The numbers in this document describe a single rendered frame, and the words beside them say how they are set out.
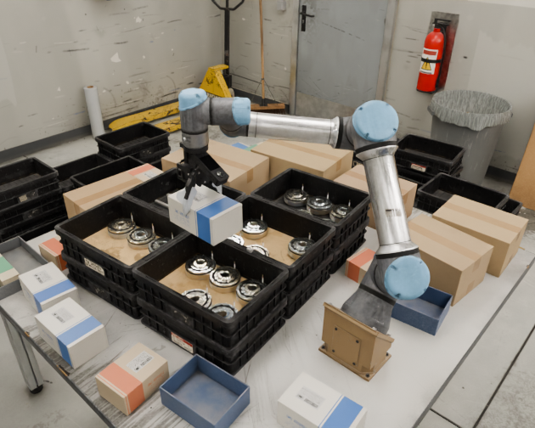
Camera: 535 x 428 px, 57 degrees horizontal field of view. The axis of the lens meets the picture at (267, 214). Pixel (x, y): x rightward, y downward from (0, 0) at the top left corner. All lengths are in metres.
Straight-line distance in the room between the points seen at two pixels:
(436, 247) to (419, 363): 0.44
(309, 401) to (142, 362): 0.49
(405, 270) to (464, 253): 0.58
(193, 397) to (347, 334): 0.48
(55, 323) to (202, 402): 0.52
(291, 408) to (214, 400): 0.24
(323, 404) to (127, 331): 0.70
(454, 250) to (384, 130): 0.68
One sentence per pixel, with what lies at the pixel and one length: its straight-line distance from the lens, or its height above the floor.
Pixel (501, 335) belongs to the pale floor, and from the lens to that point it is 2.93.
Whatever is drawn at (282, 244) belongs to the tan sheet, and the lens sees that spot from 1.82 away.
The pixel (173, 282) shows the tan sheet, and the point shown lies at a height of 0.83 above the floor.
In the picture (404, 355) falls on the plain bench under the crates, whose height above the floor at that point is 0.70.
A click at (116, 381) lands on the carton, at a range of 1.48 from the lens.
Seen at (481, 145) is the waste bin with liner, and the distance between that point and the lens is 3.93.
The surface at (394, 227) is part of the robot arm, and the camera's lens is 1.35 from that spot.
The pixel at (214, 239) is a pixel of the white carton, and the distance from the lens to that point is 1.43.
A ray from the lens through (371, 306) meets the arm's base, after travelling 1.46.
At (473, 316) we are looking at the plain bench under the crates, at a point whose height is 0.70.
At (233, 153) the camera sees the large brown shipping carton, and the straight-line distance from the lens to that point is 2.35.
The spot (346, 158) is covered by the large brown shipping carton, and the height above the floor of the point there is 0.88.
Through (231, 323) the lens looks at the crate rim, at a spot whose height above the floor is 0.93.
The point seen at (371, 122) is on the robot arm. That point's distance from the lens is 1.34.
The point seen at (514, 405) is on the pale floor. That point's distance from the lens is 2.62.
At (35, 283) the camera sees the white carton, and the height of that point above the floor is 0.79.
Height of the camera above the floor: 1.88
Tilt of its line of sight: 32 degrees down
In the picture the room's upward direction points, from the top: 1 degrees clockwise
